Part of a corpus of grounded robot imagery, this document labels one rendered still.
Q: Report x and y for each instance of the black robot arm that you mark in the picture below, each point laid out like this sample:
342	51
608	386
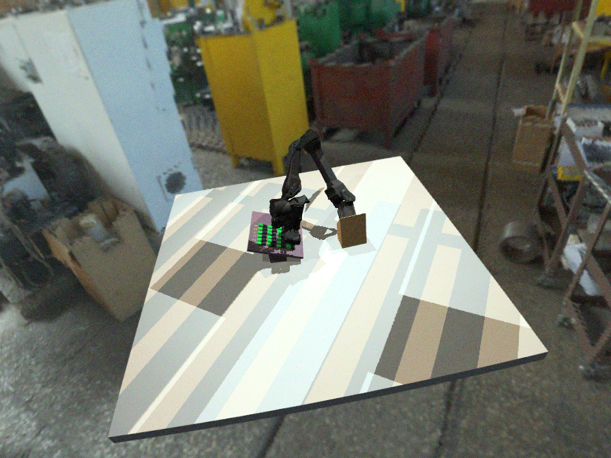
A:
336	191

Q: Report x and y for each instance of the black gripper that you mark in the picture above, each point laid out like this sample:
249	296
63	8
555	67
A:
291	234

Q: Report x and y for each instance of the switch panel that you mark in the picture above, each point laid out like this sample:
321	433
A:
264	239

